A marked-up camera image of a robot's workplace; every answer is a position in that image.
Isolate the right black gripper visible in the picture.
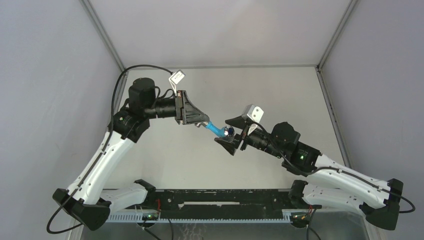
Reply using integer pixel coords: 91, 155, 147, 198
214, 115, 284, 160

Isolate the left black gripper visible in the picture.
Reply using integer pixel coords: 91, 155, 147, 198
144, 90, 209, 125

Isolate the blue plastic water faucet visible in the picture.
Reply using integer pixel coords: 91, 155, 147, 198
205, 121, 235, 138

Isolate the small metal pipe fitting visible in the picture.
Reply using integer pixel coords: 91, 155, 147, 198
194, 121, 209, 128

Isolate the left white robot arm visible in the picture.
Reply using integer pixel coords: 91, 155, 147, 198
52, 77, 210, 231

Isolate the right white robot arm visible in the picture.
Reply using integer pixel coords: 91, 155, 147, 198
214, 116, 404, 231

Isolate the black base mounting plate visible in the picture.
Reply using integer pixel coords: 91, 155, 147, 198
135, 179, 310, 219

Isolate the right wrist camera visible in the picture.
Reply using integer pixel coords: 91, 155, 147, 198
241, 104, 264, 135

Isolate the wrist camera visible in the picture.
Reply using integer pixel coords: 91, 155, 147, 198
241, 104, 264, 135
168, 69, 186, 94

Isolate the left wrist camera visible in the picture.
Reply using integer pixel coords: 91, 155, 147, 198
168, 69, 186, 94

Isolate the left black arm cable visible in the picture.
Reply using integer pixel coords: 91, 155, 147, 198
46, 64, 174, 235

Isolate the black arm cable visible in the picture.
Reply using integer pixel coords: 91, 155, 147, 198
46, 64, 174, 235
251, 121, 416, 214

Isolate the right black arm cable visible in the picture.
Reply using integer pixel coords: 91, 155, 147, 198
251, 121, 416, 214

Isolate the white slotted cable duct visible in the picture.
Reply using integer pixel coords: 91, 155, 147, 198
106, 211, 292, 224

